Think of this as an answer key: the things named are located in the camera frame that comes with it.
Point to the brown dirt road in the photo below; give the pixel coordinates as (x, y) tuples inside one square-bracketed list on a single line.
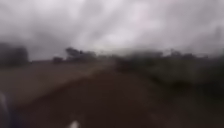
[(100, 100)]

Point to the pale dry field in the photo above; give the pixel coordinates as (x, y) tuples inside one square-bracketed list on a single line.
[(36, 78)]

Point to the green roadside vegetation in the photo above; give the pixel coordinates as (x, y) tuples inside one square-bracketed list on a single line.
[(180, 71)]

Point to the dark tree cluster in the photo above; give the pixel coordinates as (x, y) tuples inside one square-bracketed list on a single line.
[(78, 54)]

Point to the dark trees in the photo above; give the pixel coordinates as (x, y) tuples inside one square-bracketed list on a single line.
[(12, 55)]

